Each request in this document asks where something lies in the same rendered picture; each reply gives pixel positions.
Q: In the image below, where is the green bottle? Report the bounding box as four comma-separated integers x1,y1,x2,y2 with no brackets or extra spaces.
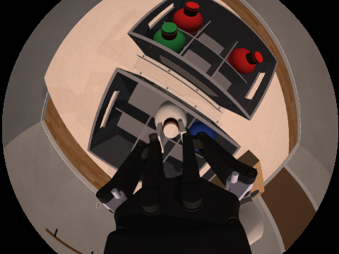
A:
153,22,186,54

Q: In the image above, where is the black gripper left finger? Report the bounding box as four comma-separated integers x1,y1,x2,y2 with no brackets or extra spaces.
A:
96,122,165,213

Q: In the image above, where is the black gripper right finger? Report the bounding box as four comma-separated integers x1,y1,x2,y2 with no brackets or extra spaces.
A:
177,119,258,209

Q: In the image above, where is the beige bottle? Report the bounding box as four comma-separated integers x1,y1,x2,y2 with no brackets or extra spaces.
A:
155,100,187,138

